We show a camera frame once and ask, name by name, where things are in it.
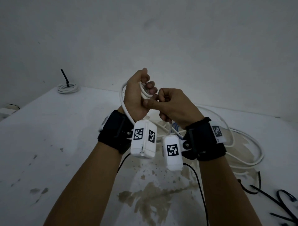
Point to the white checkered marker tag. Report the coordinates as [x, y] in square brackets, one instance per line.
[103, 123]
[217, 132]

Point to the white power adapter box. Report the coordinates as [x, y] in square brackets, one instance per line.
[5, 111]

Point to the person's right hand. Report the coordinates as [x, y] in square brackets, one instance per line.
[179, 109]

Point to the person's left hand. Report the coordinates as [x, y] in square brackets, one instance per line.
[133, 100]

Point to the black cable ties bunch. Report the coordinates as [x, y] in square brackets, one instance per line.
[282, 200]

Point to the person's right forearm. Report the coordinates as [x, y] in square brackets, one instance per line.
[228, 195]

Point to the thin black nylon zip tie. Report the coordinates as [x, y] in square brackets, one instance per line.
[65, 78]

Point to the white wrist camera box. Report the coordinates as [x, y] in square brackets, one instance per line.
[173, 163]
[142, 151]

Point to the person's left forearm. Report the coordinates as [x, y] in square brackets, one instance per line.
[86, 186]

